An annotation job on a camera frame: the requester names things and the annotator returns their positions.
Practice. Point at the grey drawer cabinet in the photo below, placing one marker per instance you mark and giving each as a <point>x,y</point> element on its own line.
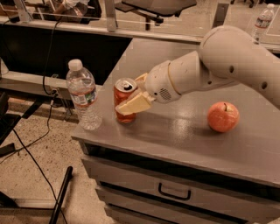
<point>128,184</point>

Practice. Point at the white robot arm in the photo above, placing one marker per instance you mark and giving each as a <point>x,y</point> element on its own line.
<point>226,56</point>

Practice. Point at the black drawer handle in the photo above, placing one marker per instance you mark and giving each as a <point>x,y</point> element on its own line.
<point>176,197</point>

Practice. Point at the red apple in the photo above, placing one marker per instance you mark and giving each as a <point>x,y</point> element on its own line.
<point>223,116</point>

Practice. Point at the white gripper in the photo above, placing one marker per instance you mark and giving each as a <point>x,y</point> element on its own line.
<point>158,81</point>

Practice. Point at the metal railing frame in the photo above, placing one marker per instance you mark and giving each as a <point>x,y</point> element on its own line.
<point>191,26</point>

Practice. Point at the background water bottle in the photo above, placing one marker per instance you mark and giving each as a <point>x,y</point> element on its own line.
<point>263,22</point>

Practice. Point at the black metal stand leg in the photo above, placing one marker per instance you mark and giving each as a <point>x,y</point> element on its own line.
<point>62,192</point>

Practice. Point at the black office chair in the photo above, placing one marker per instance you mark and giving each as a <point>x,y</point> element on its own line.
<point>155,10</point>

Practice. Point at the clear water bottle on table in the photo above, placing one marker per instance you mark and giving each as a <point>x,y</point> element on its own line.
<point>82,89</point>

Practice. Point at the red coke can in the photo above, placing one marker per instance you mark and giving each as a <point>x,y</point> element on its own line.
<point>123,88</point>

